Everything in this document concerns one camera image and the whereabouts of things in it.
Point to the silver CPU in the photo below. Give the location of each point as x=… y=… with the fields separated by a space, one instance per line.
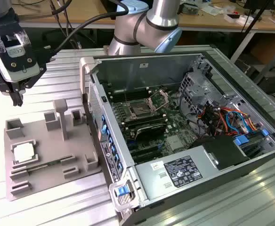
x=24 y=153

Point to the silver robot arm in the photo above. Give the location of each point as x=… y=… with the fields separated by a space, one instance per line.
x=161 y=14

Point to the black RAM slot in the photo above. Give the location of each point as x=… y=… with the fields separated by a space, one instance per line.
x=144 y=118
x=147 y=123
x=119 y=97

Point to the CPU socket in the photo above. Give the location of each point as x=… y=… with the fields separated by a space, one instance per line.
x=138 y=109

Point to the black expansion slot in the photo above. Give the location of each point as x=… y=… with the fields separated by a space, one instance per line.
x=144 y=149
x=147 y=156

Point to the grey parts rack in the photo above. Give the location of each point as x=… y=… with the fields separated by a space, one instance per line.
x=52 y=146

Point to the wooden desk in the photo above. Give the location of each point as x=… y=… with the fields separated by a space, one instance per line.
x=85 y=9

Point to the green RAM stick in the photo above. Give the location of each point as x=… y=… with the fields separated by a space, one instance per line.
x=45 y=164

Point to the open PC case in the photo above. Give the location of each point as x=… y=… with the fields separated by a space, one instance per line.
x=151 y=63

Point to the black graphics card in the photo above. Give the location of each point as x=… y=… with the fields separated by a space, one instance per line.
x=151 y=131

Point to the blue case latch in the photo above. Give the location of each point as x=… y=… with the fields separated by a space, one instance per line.
x=122 y=190

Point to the green motherboard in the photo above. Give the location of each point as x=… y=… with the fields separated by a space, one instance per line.
x=175 y=124

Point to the silver chipset heatsink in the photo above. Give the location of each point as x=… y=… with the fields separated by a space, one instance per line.
x=177 y=143

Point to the grey power supply unit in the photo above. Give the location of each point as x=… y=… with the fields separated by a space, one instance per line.
x=151 y=186

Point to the perforated metal drive cage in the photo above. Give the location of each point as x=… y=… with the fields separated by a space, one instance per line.
x=194 y=94

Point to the black plastic air shroud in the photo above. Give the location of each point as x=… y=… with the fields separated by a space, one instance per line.
x=222 y=148

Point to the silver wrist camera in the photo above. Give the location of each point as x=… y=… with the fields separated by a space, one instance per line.
x=22 y=73

